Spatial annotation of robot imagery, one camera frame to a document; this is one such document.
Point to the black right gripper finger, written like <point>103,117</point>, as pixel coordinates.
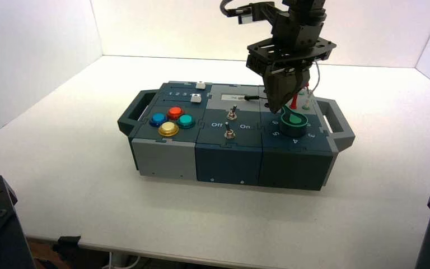
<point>303,80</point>
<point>278,91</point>

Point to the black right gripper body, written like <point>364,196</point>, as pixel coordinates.
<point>296,37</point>

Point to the green rotary knob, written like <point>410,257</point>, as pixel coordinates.
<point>293,122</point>

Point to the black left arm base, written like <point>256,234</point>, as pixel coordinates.
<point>0,230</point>

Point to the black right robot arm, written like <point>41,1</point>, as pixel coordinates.
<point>304,5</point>

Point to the red probe plug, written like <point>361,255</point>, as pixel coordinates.
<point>294,101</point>

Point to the small lcd display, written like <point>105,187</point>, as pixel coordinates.
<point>231,97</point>

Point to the white slider cap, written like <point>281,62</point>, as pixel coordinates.
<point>195,98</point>
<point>200,85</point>

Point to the blue grey control box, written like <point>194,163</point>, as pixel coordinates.
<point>230,159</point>

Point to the green push button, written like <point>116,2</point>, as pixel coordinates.
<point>186,120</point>

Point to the red push button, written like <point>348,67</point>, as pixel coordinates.
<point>175,112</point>

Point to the yellow push button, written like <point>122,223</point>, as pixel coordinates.
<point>168,129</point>

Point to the blue push button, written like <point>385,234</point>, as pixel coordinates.
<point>158,119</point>

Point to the black table clamp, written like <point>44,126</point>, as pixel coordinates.
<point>66,247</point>

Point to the metal toggle switch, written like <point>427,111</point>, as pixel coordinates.
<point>229,131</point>
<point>232,112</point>

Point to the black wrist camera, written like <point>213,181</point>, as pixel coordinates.
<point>250,13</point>

